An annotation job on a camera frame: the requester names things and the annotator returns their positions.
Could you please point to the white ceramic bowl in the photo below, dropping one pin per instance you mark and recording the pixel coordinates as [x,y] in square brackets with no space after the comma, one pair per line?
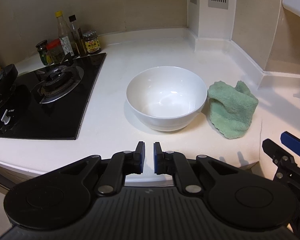
[166,98]

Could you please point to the black glass gas stove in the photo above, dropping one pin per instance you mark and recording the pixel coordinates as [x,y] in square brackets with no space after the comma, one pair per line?
[59,120]

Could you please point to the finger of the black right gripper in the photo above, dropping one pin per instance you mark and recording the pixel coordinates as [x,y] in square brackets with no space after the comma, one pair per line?
[272,148]

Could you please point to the red lid spice jar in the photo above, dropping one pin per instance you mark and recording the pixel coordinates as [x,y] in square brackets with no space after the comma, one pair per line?
[56,51]

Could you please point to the dark soy sauce bottle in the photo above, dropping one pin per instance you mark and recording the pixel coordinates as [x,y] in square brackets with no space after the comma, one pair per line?
[77,34]

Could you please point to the black pan on stove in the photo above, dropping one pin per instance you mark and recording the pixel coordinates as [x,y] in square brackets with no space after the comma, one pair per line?
[8,76]

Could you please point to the brown sauce jar yellow label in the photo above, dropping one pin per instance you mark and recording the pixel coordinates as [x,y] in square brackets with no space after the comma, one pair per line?
[91,42]

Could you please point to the green label dark jar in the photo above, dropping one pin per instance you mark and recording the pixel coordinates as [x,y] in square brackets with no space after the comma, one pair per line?
[44,53]

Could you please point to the green microfibre cloth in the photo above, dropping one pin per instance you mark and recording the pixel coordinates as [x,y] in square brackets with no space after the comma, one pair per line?
[231,108]

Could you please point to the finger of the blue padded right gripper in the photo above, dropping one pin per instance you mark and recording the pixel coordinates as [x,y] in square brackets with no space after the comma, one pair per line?
[291,142]

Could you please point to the clear bottle yellow cap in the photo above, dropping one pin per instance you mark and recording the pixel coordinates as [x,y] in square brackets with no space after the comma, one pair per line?
[64,34]

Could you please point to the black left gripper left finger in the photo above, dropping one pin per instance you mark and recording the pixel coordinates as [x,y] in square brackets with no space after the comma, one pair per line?
[121,164]

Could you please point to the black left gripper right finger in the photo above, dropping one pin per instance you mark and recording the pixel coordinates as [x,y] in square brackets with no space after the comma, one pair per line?
[176,165]

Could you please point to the round gas burner grate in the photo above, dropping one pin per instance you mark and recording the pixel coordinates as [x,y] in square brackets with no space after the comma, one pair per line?
[56,83]

